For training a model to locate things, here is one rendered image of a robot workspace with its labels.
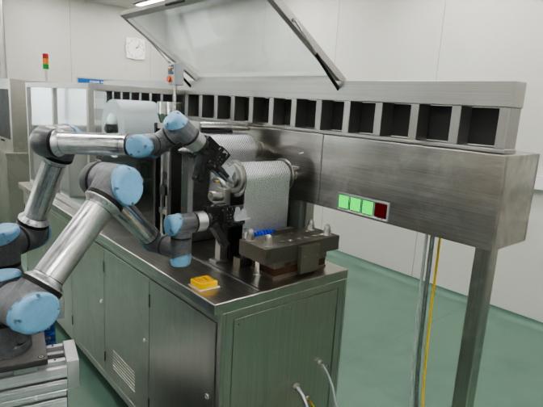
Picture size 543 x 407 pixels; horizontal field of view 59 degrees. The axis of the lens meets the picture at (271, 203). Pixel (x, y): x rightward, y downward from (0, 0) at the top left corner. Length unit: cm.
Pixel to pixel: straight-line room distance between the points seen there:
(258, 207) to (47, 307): 90
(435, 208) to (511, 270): 255
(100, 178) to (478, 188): 114
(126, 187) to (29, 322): 44
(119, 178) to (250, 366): 82
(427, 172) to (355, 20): 349
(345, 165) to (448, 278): 270
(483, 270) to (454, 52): 281
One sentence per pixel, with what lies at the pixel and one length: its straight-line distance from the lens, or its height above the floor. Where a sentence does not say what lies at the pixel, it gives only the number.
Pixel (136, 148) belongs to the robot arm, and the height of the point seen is 138.
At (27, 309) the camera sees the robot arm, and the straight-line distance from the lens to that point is 137.
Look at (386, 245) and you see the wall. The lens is 476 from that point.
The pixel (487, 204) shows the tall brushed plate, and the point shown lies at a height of 128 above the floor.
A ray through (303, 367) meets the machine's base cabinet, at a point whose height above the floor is 53.
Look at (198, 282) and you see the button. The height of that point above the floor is 92.
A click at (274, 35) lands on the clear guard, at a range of 195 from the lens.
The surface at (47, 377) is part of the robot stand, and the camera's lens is 161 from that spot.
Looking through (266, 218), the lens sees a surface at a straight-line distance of 196.
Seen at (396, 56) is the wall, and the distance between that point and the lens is 468.
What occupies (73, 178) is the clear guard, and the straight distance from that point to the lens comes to 294.
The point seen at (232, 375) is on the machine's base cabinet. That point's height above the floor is 61.
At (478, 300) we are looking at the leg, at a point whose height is 91.
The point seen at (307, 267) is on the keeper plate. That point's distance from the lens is 188.
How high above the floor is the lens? 155
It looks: 12 degrees down
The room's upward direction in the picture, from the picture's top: 3 degrees clockwise
